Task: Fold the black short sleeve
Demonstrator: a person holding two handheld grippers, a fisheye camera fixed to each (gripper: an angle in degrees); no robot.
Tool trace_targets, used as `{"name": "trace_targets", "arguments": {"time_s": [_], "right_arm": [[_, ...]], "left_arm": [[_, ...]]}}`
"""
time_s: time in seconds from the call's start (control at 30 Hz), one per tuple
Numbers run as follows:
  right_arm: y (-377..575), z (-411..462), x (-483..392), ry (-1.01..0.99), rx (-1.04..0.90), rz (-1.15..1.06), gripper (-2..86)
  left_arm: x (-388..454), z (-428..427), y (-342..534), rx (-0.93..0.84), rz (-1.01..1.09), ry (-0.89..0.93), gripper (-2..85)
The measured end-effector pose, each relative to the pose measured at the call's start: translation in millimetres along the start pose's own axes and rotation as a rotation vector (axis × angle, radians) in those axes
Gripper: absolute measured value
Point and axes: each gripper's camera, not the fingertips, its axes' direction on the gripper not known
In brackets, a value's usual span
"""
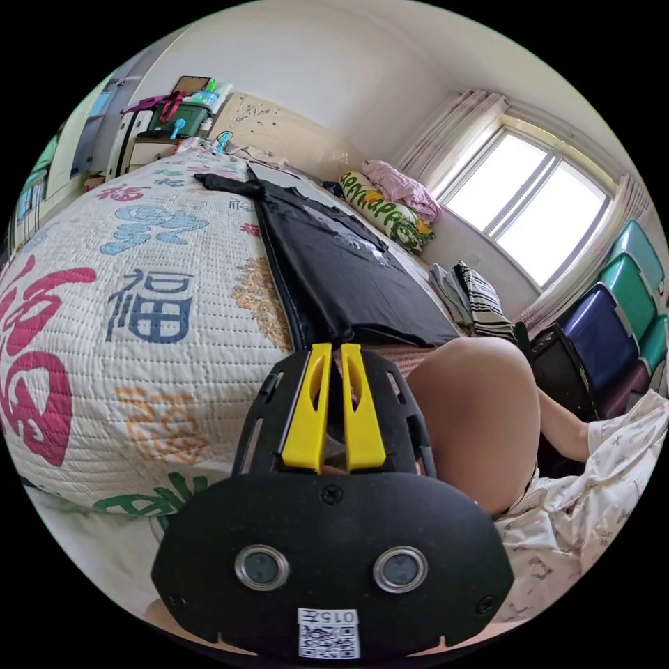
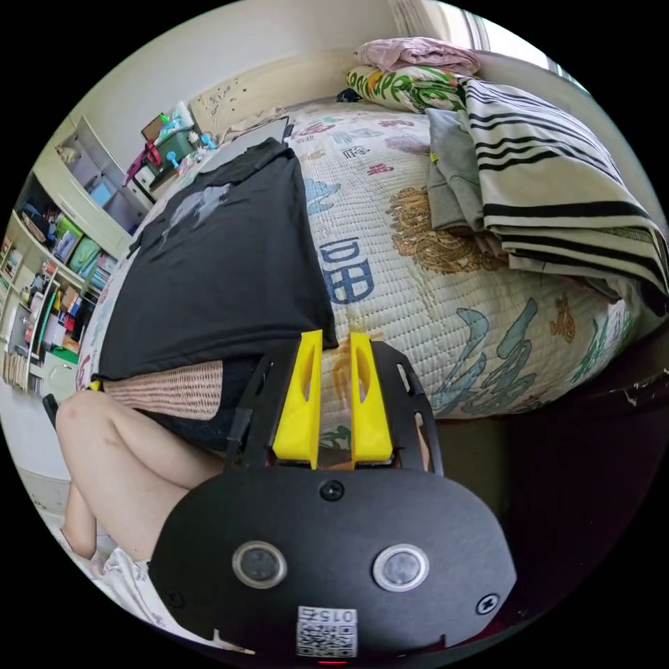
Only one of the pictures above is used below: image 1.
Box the blue plastic storage box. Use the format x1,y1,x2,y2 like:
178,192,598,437
563,284,642,394

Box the person's left hand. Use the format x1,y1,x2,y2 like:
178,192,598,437
143,598,210,643

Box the black shirt with a print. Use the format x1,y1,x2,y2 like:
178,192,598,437
194,162,462,349

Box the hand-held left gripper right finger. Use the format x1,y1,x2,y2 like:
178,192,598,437
340,344,388,475

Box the bed with printed quilt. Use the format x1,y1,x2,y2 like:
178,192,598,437
0,93,474,529

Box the green plastic storage box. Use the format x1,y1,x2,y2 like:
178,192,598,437
597,252,661,341

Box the window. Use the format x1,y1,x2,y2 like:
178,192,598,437
435,127,613,290

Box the pale pink curtain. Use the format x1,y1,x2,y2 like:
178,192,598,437
392,89,511,181
516,174,653,331

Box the teal plastic storage box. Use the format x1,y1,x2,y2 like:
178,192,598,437
608,218,666,293

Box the purple plastic storage box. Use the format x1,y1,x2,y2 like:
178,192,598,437
599,359,655,420

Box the person's body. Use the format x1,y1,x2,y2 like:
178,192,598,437
406,336,669,626

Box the pink crumpled cloth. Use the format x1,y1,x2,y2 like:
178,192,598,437
362,158,443,222

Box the pile of clothes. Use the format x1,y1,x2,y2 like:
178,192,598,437
428,259,517,341

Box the black box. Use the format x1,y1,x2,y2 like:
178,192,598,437
529,323,601,422

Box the shelf with green crate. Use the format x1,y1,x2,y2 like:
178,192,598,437
111,75,232,180

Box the rolled blanket with green print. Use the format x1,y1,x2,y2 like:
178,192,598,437
338,169,436,256

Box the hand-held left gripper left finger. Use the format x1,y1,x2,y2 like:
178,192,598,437
280,342,333,475

